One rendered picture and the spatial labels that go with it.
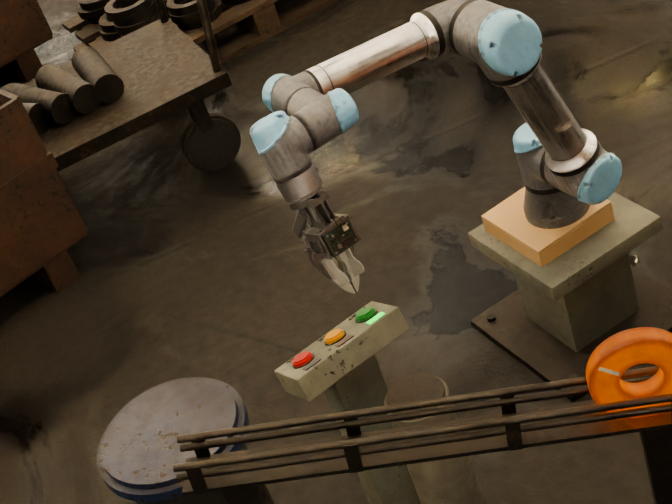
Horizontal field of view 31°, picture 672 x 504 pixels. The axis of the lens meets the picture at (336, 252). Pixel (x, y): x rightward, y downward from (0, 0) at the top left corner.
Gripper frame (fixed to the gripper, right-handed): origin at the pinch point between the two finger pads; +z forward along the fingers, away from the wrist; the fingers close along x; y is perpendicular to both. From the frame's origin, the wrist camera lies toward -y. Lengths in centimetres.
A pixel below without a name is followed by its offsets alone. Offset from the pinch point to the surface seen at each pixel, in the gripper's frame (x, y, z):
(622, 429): 6, 57, 24
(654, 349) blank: 13, 64, 13
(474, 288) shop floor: 56, -70, 45
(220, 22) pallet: 95, -245, -34
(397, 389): -4.8, 8.6, 18.5
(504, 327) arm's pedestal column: 50, -51, 50
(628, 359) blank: 10, 61, 13
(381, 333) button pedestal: -1.1, 5.3, 9.1
